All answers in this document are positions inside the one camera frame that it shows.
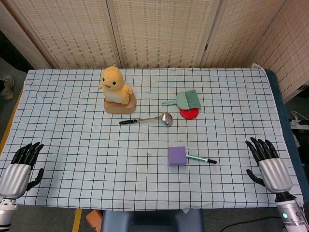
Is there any white power strip with cables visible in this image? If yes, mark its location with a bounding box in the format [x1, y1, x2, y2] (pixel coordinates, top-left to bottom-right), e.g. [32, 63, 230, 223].
[289, 110, 309, 129]

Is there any blue checkered tablecloth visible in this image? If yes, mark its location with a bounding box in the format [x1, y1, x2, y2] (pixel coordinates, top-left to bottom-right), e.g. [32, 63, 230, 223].
[0, 63, 304, 210]

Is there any purple foam cube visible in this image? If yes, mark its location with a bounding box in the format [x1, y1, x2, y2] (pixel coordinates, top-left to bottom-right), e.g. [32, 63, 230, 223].
[168, 146, 188, 167]

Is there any green marker pen black cap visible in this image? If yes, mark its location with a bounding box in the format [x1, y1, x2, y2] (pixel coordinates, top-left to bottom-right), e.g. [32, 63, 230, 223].
[185, 154, 217, 164]

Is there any orange block on floor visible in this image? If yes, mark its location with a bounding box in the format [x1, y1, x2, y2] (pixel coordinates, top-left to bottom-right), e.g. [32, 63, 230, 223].
[86, 209, 103, 232]

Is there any beige folding screen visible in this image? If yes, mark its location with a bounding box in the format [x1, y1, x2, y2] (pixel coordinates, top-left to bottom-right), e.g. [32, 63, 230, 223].
[0, 0, 309, 102]

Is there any black floor cable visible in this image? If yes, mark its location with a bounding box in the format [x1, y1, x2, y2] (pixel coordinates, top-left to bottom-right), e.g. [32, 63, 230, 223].
[218, 216, 283, 232]

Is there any blue padded seat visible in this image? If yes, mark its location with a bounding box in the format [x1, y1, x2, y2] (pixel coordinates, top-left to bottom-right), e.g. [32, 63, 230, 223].
[100, 208, 204, 232]

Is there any yellow plush duck toy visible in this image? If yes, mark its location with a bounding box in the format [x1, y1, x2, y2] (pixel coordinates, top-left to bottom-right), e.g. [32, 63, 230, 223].
[98, 65, 134, 105]

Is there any red round lid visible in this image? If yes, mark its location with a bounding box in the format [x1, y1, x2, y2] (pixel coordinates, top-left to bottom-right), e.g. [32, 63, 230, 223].
[179, 107, 200, 120]

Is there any steel ladle with black handle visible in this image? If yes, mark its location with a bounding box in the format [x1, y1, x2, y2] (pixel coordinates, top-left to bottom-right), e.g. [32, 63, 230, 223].
[118, 112, 173, 127]

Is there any black and silver right hand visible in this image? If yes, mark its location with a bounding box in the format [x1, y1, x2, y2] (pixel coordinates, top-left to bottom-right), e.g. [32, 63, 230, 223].
[245, 137, 294, 194]

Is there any grey worn shoe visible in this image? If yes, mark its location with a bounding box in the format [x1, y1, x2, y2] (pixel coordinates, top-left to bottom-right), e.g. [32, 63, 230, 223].
[0, 75, 14, 102]

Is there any green plastic brush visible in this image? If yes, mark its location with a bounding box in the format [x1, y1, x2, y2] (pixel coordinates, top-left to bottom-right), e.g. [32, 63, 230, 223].
[161, 89, 202, 109]

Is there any black and silver left hand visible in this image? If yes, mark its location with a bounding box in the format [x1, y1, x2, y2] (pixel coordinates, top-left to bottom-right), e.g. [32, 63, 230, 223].
[0, 142, 45, 199]

